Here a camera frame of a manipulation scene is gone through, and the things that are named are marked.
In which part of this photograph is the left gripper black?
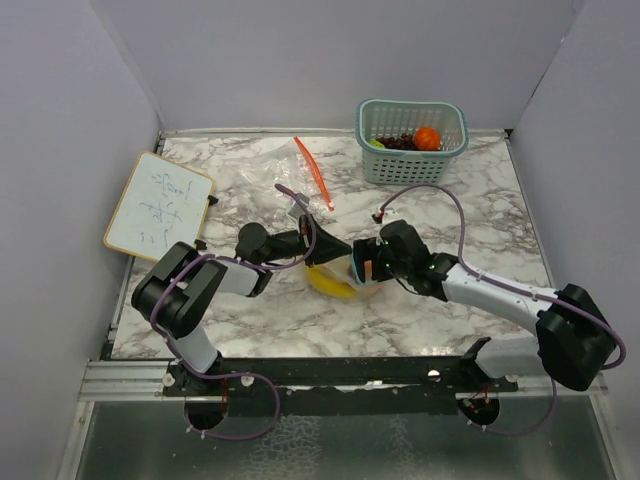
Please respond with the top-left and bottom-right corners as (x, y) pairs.
(260, 212), (351, 266)

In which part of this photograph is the yellow fake banana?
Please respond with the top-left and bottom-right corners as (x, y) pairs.
(305, 267), (357, 299)

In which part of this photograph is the clear bag blue zipper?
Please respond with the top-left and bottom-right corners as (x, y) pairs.
(304, 256), (382, 299)

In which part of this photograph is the clear bag red zipper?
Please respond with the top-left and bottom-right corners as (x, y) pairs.
(229, 137), (335, 212)

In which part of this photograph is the red fake grapes bunch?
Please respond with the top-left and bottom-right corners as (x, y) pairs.
(376, 133), (417, 151)

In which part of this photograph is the orange fake pumpkin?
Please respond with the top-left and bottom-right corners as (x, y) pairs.
(413, 126), (441, 151)

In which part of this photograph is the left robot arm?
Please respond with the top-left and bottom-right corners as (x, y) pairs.
(131, 215), (352, 395)

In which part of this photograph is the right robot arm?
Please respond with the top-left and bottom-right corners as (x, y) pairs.
(352, 220), (616, 391)

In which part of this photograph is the teal plastic basket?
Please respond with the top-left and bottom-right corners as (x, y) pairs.
(355, 99), (469, 185)

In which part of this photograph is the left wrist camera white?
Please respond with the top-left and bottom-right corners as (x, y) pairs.
(287, 193), (309, 227)

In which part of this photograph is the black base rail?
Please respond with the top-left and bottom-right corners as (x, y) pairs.
(163, 339), (518, 418)

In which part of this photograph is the small whiteboard wooden frame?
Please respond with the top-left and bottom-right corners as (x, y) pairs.
(103, 151), (215, 261)

